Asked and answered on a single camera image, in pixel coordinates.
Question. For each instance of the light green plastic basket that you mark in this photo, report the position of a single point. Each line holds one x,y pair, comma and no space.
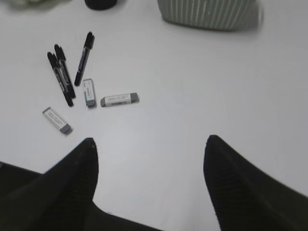
218,15

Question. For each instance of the grey white eraser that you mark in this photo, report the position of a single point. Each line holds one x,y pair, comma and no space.
121,99
89,93
57,121

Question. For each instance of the grey white eraser bottom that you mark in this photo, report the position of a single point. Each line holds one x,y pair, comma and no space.
57,121

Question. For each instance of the black mesh pen holder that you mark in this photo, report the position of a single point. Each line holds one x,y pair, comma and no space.
100,4

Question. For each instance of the black marker pen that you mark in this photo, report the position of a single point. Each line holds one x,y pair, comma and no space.
62,62
84,57
57,71

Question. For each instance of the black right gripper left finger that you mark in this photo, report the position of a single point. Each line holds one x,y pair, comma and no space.
61,199

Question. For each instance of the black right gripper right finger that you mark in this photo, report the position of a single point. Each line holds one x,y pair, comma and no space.
245,198

